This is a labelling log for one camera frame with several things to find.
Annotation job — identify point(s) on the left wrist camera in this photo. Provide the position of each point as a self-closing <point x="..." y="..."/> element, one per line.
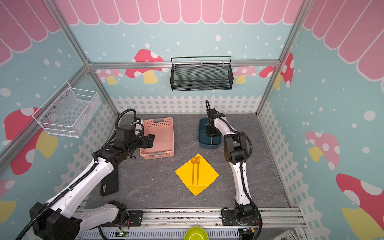
<point x="138" y="126"/>

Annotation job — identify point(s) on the pink plastic basket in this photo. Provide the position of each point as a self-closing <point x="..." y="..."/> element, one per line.
<point x="164" y="142"/>

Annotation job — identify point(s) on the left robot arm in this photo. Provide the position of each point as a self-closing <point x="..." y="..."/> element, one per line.
<point x="57" y="218"/>

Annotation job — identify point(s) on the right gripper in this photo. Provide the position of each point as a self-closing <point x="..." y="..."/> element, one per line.
<point x="211" y="130"/>

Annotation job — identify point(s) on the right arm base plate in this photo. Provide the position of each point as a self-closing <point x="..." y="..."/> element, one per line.
<point x="229" y="218"/>

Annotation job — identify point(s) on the orange plastic spoon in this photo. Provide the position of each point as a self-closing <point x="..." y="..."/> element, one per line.
<point x="193" y="161"/>

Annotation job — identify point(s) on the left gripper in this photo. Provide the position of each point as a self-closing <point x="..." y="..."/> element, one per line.
<point x="145" y="144"/>

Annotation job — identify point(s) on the white wire wall basket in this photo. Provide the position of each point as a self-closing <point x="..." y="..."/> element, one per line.
<point x="68" y="111"/>

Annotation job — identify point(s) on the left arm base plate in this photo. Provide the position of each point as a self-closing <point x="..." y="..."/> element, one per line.
<point x="132" y="218"/>

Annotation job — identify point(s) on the green bowl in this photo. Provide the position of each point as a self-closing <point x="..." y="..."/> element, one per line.
<point x="196" y="233"/>

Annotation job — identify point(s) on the teal plastic tub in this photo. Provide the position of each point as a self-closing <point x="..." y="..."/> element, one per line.
<point x="204" y="140"/>

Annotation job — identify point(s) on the aluminium front rail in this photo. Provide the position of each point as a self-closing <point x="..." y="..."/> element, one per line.
<point x="174" y="218"/>

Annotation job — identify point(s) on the black mesh wall basket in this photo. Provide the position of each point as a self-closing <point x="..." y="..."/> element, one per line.
<point x="208" y="73"/>

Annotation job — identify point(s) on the black yellow tool case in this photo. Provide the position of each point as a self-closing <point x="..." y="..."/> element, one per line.
<point x="110" y="184"/>

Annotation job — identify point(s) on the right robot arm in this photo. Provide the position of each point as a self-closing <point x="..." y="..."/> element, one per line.
<point x="237" y="150"/>

